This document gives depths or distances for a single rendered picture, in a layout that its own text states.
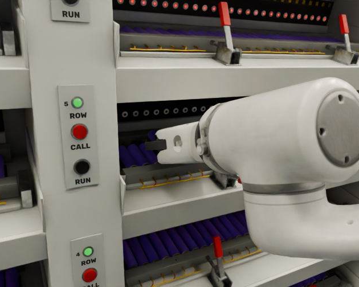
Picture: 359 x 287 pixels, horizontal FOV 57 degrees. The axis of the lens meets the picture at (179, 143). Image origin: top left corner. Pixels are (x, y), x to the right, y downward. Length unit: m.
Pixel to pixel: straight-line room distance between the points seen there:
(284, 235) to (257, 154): 0.07
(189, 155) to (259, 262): 0.36
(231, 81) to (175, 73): 0.09
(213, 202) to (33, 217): 0.25
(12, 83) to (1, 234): 0.17
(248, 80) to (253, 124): 0.23
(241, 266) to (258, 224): 0.37
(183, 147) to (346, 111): 0.19
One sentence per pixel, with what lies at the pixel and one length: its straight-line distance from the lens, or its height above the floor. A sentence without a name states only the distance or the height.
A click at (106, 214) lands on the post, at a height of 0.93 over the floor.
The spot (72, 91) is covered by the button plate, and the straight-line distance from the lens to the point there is 0.40.
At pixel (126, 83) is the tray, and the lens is 0.42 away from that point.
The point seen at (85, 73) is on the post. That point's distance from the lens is 0.40.
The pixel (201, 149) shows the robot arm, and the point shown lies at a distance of 0.36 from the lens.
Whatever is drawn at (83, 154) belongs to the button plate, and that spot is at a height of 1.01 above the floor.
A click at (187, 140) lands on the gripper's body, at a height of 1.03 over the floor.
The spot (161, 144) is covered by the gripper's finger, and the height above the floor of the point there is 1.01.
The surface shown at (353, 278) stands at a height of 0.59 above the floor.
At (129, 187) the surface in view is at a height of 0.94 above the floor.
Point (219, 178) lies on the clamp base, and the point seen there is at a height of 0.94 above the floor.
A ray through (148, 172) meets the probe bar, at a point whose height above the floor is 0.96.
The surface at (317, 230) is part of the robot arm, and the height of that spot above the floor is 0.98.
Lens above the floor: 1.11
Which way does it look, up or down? 13 degrees down
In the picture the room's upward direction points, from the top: straight up
